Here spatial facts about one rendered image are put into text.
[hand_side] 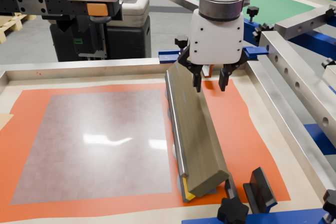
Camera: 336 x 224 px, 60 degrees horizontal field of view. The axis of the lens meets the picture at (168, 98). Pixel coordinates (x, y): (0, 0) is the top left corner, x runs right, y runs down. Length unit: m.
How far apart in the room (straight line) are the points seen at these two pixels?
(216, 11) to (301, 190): 0.37
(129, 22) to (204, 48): 1.08
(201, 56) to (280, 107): 0.28
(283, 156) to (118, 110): 0.41
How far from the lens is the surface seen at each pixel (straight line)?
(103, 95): 0.82
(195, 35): 0.54
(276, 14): 1.41
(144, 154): 0.64
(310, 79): 0.79
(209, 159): 0.52
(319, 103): 0.72
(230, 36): 0.55
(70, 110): 0.79
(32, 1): 1.11
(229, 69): 0.60
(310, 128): 0.84
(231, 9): 0.52
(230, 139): 0.69
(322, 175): 0.63
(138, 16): 1.58
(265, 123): 0.75
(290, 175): 0.65
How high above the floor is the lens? 1.43
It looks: 37 degrees down
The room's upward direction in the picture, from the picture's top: straight up
